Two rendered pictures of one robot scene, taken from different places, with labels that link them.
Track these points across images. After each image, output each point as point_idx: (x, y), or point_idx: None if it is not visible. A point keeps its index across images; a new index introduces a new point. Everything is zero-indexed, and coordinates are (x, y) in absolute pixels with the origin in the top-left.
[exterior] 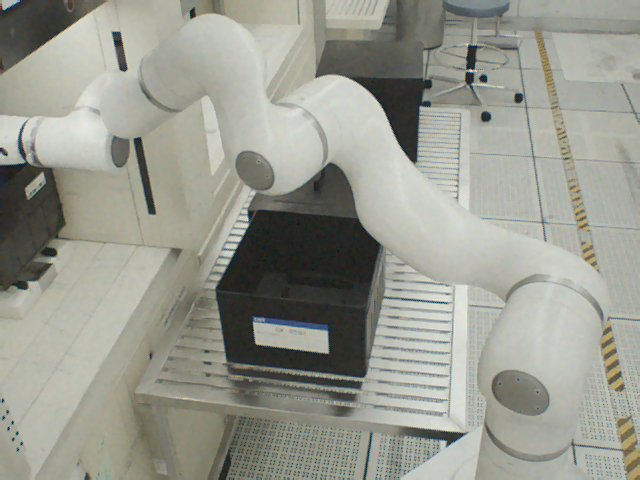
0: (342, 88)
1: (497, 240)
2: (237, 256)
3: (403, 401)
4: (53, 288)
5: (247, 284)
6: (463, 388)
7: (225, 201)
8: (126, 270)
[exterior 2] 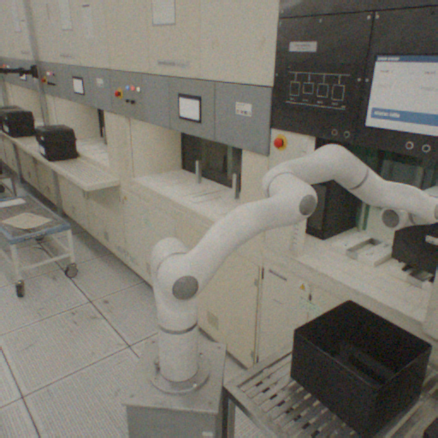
0: (290, 184)
1: (204, 234)
2: (382, 322)
3: (261, 378)
4: (409, 285)
5: (387, 354)
6: (246, 405)
7: None
8: (412, 306)
